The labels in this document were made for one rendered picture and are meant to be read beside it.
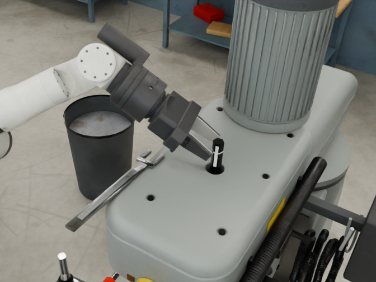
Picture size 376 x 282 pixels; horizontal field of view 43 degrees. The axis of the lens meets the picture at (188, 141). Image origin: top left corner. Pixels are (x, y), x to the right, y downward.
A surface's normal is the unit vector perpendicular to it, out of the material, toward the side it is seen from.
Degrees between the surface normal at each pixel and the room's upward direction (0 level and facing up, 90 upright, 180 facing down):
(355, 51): 90
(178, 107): 30
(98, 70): 58
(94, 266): 0
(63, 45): 0
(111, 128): 0
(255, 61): 90
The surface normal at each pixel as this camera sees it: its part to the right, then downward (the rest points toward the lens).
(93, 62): 0.09, 0.12
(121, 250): -0.51, 0.51
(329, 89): 0.06, -0.78
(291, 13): -0.09, 0.62
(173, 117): 0.53, -0.56
